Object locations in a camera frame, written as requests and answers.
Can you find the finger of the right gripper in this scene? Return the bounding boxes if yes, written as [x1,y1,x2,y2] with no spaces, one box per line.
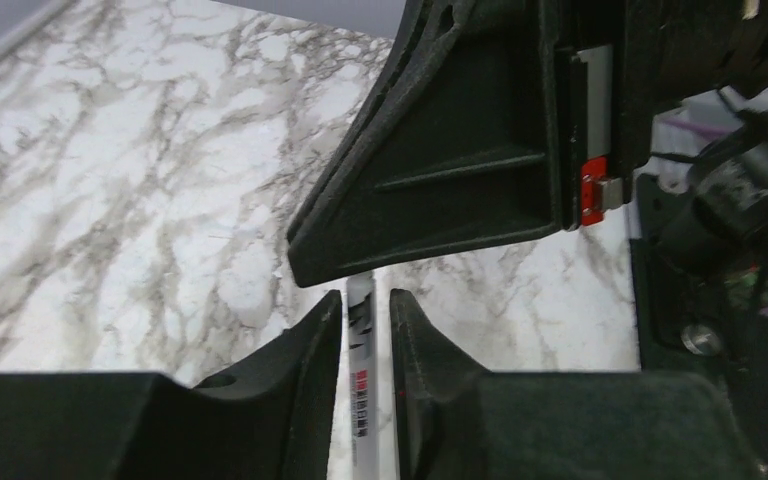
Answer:
[287,1,563,287]

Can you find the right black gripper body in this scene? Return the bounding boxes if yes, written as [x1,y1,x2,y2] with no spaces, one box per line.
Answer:
[556,1,768,230]

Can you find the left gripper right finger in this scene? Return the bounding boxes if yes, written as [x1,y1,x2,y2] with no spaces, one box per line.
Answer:
[389,289,761,479]

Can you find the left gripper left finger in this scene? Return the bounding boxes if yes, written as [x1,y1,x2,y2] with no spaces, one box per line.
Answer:
[0,290,342,479]

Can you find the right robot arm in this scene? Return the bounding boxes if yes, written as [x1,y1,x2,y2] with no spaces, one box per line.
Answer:
[287,1,768,479]

